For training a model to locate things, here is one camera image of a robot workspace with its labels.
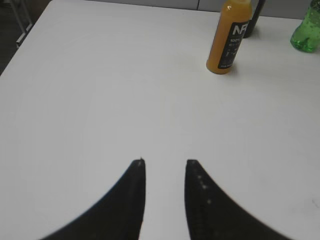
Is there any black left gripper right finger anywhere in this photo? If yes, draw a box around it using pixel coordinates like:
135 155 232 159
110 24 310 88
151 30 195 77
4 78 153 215
184 159 286 240

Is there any green soda bottle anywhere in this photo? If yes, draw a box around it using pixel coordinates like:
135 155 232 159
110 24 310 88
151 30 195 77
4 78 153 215
290 0 320 53

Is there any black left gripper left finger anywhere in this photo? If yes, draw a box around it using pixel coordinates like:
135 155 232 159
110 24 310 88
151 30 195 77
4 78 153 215
44 158 146 240

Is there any dark red wine bottle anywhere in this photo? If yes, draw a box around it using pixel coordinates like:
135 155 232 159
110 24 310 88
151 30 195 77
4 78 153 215
243 0 266 39

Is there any grey metal table frame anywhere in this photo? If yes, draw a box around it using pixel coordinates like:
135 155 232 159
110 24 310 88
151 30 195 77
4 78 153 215
9 0 34 48

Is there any NFC orange juice bottle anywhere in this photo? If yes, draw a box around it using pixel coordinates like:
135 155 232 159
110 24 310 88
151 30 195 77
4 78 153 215
206 0 252 75

